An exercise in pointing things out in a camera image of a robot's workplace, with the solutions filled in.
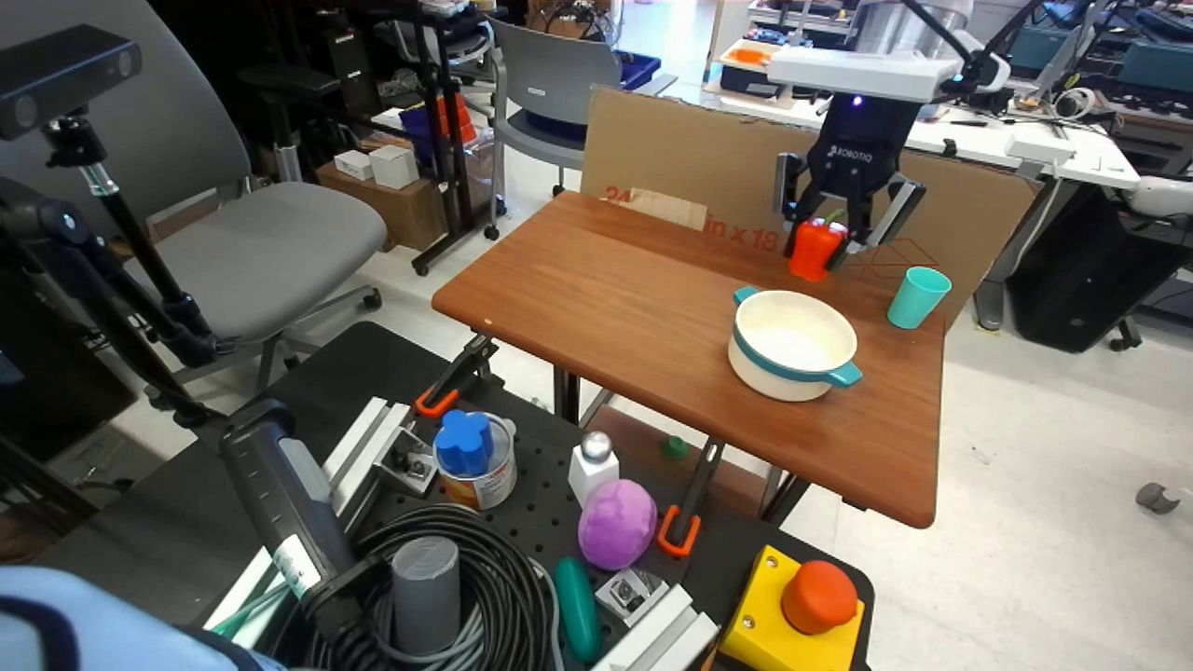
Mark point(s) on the blue cap white jar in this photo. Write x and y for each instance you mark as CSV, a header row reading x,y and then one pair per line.
x,y
476,458

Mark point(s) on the grey cylinder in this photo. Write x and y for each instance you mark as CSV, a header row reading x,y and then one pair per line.
x,y
426,605

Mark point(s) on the orange black clamp left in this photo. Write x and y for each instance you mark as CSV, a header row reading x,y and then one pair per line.
x,y
470,363

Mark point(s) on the black power strip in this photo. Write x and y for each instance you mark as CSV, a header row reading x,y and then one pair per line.
x,y
288,505

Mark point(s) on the black camera on tripod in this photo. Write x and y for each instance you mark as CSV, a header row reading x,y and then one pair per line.
x,y
46,86

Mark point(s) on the grey chair in background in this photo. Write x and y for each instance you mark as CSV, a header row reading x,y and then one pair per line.
x,y
542,90

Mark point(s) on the purple ball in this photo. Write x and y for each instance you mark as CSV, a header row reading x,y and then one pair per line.
x,y
615,523

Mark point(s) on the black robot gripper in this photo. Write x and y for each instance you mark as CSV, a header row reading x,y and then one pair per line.
x,y
854,160

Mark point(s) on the brown cardboard sheet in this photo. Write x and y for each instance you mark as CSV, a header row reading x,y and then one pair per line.
x,y
728,165

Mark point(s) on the teal handle tool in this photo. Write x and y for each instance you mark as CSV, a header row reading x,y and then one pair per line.
x,y
577,610

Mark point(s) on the orange black clamp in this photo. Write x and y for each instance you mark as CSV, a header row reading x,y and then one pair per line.
x,y
470,363
678,523

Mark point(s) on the cardboard box on floor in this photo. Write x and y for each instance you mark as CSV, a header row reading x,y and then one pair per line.
x,y
386,178

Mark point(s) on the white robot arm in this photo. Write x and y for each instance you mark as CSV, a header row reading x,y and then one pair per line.
x,y
973,70

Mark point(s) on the teal plastic cup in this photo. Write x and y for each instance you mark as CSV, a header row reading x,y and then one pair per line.
x,y
918,293

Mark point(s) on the orange black clamp right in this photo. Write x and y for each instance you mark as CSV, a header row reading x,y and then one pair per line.
x,y
678,523

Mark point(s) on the yellow box orange button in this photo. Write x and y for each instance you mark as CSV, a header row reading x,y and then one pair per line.
x,y
795,618

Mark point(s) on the grey office chair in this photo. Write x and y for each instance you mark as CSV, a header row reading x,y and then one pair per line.
x,y
258,258

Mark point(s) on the white bowl with teal rim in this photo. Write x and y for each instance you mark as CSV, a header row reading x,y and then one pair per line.
x,y
793,346

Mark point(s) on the small white bottle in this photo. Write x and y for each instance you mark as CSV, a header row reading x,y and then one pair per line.
x,y
589,465

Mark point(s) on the orange toy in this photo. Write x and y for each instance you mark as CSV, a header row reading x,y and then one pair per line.
x,y
815,248

